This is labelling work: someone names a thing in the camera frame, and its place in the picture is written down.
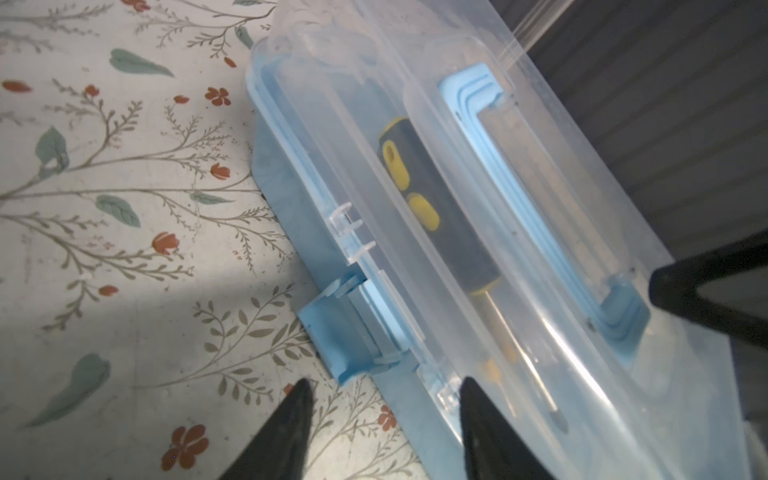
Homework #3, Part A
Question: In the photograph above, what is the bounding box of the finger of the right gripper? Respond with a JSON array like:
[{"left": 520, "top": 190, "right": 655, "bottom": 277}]
[{"left": 649, "top": 227, "right": 768, "bottom": 350}]

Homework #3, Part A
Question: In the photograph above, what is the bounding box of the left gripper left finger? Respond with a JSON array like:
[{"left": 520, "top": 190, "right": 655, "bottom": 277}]
[{"left": 219, "top": 378, "right": 313, "bottom": 480}]

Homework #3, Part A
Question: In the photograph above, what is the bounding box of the clear tool box lid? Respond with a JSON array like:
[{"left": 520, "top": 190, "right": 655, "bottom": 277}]
[{"left": 248, "top": 0, "right": 751, "bottom": 480}]

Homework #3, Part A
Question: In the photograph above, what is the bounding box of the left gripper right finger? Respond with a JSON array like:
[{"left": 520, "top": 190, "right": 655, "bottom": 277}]
[{"left": 460, "top": 377, "right": 554, "bottom": 480}]

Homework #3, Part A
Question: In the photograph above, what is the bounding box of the black yellow screwdriver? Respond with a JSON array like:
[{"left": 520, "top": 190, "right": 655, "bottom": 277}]
[{"left": 378, "top": 117, "right": 569, "bottom": 434}]

